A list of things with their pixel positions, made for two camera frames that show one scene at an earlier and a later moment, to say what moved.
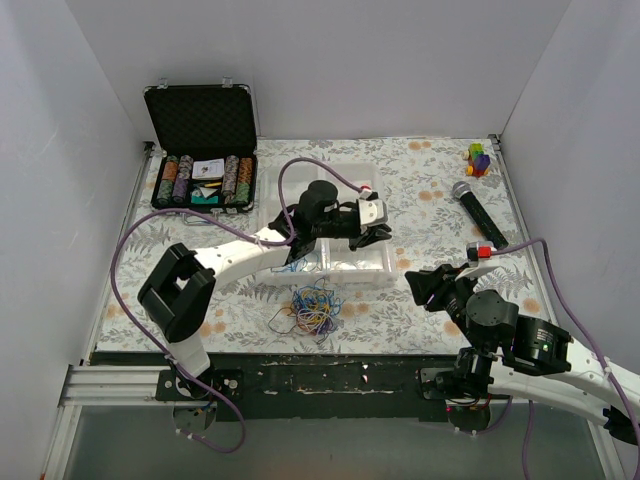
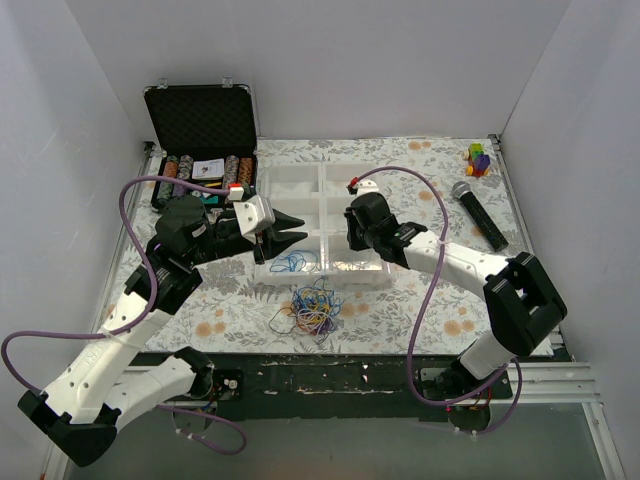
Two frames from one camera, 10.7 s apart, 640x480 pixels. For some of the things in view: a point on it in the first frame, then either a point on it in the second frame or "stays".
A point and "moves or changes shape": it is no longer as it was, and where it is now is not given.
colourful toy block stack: (478, 161) stays
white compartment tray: (327, 260) stays
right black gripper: (435, 288) to (351, 232)
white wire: (352, 262) moves or changes shape
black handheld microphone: (463, 191) stays
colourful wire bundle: (315, 309) stays
